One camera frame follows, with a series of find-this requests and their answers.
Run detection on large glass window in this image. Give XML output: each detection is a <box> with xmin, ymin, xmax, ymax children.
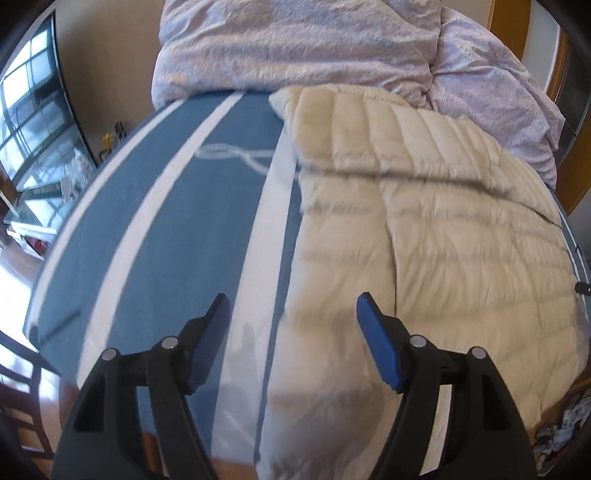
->
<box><xmin>0</xmin><ymin>13</ymin><xmax>99</xmax><ymax>197</ymax></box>

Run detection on cream puffer jacket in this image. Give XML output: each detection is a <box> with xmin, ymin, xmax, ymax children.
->
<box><xmin>256</xmin><ymin>85</ymin><xmax>589</xmax><ymax>480</ymax></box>

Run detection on dark wooden chair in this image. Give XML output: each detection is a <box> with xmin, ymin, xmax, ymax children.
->
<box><xmin>0</xmin><ymin>330</ymin><xmax>62</xmax><ymax>464</ymax></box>

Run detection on pink floral duvet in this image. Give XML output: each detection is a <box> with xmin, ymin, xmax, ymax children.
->
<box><xmin>152</xmin><ymin>0</ymin><xmax>568</xmax><ymax>191</ymax></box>

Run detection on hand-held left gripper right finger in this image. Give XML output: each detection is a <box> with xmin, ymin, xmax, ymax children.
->
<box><xmin>356</xmin><ymin>292</ymin><xmax>539</xmax><ymax>480</ymax></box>

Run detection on blue white striped bed sheet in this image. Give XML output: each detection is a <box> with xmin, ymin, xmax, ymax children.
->
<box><xmin>23</xmin><ymin>88</ymin><xmax>591</xmax><ymax>467</ymax></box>

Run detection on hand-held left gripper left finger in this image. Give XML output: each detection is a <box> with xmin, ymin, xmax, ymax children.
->
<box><xmin>51</xmin><ymin>294</ymin><xmax>231</xmax><ymax>480</ymax></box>

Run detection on yellow toy figures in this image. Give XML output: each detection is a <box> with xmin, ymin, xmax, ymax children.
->
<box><xmin>99</xmin><ymin>120</ymin><xmax>128</xmax><ymax>161</ymax></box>

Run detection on wooden headboard shelf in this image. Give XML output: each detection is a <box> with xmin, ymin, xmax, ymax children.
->
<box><xmin>489</xmin><ymin>0</ymin><xmax>591</xmax><ymax>219</ymax></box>

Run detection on floor clutter pile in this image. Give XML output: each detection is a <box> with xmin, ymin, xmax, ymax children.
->
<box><xmin>531</xmin><ymin>382</ymin><xmax>591</xmax><ymax>472</ymax></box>

